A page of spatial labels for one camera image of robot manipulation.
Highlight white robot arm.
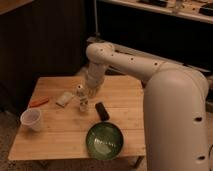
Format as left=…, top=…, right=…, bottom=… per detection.
left=86, top=42, right=210, bottom=171

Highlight upper white shelf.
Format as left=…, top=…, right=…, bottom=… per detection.
left=101, top=0, right=213, bottom=24

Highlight wooden folding table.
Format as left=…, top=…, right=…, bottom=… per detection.
left=8, top=76, right=145, bottom=161

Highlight white plastic cup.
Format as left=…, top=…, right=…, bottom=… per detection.
left=20, top=108, right=43, bottom=132

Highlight green bowl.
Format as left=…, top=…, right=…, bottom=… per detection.
left=85, top=122, right=124, bottom=161

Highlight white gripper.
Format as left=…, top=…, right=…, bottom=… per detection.
left=85, top=72, right=104, bottom=98

